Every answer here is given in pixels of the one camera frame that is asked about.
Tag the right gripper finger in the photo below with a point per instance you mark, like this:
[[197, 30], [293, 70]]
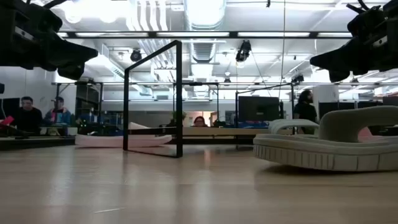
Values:
[[345, 57], [339, 76]]

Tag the black storage rack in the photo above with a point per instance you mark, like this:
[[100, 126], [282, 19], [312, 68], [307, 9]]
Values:
[[88, 102]]

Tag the pink slide sandal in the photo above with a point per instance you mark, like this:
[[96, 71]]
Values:
[[102, 141], [365, 135]]

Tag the silver ceiling duct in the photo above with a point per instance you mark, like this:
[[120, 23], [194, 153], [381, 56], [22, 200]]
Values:
[[205, 12]]

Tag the black monitor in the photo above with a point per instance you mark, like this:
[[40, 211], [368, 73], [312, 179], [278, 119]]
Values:
[[258, 109]]

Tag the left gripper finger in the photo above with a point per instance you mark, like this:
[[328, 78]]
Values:
[[71, 54], [72, 73]]

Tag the red object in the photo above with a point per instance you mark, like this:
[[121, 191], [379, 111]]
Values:
[[6, 121]]

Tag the background wooden table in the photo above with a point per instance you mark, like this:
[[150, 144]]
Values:
[[224, 131]]

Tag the black hanging camera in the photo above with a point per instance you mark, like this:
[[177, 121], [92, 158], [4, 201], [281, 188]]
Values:
[[298, 79], [136, 56]]

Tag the wooden shelf with black frame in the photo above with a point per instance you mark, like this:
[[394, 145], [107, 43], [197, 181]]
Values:
[[179, 93]]

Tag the black overhead camera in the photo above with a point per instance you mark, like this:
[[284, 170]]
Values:
[[244, 49]]

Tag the black metal table frame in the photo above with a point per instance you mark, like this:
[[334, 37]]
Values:
[[31, 143]]

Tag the grey slide sandal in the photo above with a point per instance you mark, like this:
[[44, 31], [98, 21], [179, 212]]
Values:
[[289, 123], [311, 152]]

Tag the black overhead rig beam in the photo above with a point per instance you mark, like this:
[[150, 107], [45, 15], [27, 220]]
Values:
[[152, 34]]

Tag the person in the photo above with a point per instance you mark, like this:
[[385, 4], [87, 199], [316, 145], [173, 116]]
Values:
[[57, 116], [28, 119], [200, 122], [306, 110]]

